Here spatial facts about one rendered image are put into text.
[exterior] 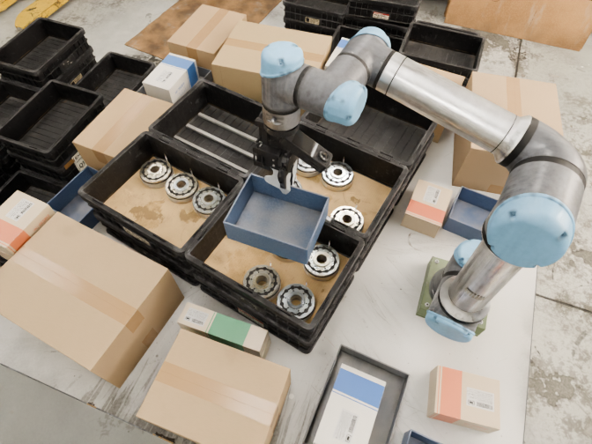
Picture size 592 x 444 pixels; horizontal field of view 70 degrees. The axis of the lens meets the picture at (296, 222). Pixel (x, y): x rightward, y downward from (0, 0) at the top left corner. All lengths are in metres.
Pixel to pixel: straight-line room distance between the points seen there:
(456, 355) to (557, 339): 1.06
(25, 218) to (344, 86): 0.99
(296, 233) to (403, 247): 0.54
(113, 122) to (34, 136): 0.74
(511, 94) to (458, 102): 0.95
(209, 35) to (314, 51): 0.47
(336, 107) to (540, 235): 0.37
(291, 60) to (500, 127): 0.38
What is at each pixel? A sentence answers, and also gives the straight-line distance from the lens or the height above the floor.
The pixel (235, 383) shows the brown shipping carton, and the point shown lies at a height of 0.86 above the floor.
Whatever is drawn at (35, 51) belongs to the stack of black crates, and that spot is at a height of 0.49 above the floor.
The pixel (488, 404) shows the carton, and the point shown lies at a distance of 1.25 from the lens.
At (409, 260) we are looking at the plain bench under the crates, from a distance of 1.42.
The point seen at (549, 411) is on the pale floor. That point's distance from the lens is 2.21.
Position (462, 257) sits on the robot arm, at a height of 0.99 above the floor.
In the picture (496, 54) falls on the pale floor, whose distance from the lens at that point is 3.63.
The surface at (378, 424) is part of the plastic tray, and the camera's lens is 1.24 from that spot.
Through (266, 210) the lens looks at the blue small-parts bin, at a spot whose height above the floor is 1.07.
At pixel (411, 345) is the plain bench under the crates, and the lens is 1.31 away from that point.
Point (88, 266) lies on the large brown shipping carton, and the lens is 1.26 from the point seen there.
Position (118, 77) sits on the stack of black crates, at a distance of 2.67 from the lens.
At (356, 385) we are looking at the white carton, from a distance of 1.15.
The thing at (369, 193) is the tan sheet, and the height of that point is 0.83.
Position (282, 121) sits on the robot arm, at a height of 1.35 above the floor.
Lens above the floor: 1.91
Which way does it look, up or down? 57 degrees down
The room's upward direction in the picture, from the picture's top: straight up
